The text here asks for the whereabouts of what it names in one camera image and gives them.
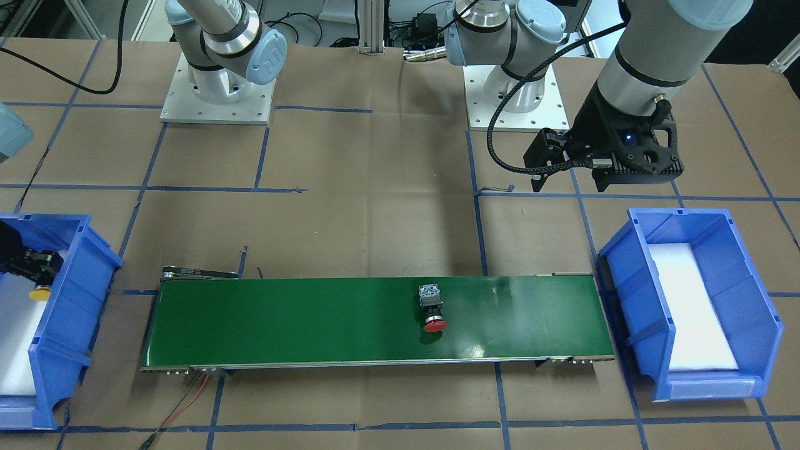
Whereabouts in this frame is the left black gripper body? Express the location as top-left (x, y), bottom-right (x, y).
top-left (567, 85), bottom-right (676, 182)

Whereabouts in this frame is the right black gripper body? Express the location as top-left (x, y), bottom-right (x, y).
top-left (1, 221), bottom-right (28, 276)

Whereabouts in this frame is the yellow mushroom push button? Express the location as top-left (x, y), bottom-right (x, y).
top-left (29, 284), bottom-right (52, 303)

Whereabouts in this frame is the red mushroom push button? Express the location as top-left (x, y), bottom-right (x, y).
top-left (418, 284), bottom-right (448, 333)

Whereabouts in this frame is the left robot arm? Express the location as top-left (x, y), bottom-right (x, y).
top-left (442, 1), bottom-right (753, 192)

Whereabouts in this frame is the blue plastic bin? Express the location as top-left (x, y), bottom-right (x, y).
top-left (2, 212), bottom-right (123, 430)
top-left (600, 208), bottom-right (784, 402)

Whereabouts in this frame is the green conveyor belt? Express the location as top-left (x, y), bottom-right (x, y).
top-left (141, 274), bottom-right (615, 371)

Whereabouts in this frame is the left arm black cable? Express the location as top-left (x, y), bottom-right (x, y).
top-left (487, 22), bottom-right (626, 176)

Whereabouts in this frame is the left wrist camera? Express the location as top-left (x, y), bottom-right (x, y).
top-left (609, 114), bottom-right (684, 184)

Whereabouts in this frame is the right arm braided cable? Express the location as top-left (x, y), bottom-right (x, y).
top-left (0, 0), bottom-right (131, 96)

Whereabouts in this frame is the red black wire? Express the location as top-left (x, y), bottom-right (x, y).
top-left (137, 374), bottom-right (213, 450)

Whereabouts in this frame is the aluminium frame post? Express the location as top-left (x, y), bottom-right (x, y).
top-left (354, 1), bottom-right (388, 54)

